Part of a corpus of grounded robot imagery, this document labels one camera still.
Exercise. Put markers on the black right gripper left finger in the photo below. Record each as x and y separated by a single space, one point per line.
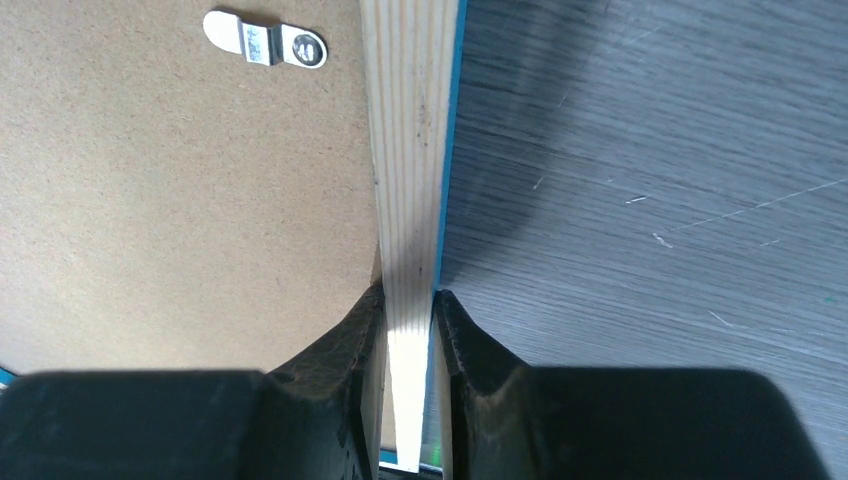
317 416

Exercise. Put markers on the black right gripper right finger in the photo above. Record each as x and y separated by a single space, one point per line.
503 418

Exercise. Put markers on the blue picture frame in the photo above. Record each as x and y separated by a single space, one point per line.
166 204

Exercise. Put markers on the silver frame retaining clip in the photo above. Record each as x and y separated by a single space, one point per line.
265 45

